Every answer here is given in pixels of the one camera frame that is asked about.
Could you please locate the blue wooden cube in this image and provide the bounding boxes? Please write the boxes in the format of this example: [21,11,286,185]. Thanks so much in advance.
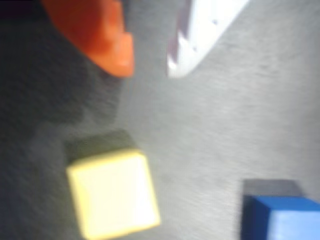
[241,194,320,240]

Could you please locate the grey felt mat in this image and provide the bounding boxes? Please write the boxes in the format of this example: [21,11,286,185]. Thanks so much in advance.
[0,0,320,240]

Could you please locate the yellow wooden cube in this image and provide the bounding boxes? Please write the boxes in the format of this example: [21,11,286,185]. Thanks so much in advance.
[66,148,161,240]

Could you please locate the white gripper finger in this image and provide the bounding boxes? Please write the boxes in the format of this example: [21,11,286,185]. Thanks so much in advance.
[166,0,251,78]

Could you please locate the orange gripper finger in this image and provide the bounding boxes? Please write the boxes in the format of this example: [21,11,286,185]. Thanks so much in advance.
[41,0,136,78]

